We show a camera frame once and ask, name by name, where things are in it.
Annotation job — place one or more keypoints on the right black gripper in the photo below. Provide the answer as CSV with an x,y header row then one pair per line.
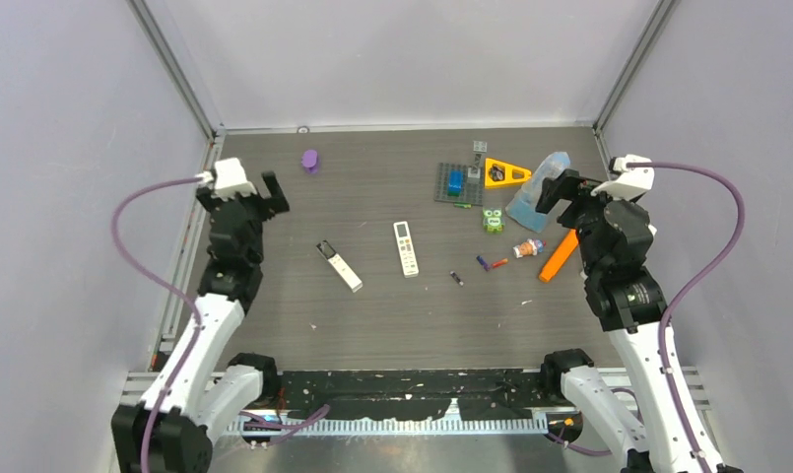
x,y
564,186

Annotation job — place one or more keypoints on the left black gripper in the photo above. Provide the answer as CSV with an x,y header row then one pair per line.
x,y
275,202

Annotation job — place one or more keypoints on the blue purple battery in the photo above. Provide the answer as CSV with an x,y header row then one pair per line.
x,y
487,267

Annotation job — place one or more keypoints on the slim white remote control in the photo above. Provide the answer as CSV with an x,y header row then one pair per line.
x,y
339,265

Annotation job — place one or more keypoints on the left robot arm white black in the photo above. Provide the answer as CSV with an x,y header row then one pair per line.
x,y
175,425

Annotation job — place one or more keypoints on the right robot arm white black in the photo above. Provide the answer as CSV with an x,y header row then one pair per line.
x,y
666,434

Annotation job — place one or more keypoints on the white air conditioner remote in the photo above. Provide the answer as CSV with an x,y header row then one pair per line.
x,y
405,249

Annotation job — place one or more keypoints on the purple plastic toy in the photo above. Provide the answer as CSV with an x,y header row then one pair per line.
x,y
310,161

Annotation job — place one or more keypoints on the small figurine bottle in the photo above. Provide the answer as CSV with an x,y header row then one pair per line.
x,y
529,247

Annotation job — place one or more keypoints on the yellow triangle toy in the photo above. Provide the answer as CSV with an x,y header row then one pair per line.
x,y
500,174

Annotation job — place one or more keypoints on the orange toy microphone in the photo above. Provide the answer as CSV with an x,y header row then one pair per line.
x,y
560,256

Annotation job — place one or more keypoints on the green owl toy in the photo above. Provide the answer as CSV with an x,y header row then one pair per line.
x,y
493,222

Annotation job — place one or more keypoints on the grey lego baseplate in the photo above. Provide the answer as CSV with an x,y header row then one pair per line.
x,y
473,191

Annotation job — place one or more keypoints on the grey lego piece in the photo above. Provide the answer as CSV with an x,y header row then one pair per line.
x,y
478,156

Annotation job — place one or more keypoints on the blue lego brick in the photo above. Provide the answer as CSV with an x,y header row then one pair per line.
x,y
455,183

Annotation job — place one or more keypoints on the black battery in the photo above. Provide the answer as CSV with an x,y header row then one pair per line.
x,y
456,278

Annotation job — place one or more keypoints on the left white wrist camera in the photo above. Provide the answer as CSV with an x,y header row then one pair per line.
x,y
226,180

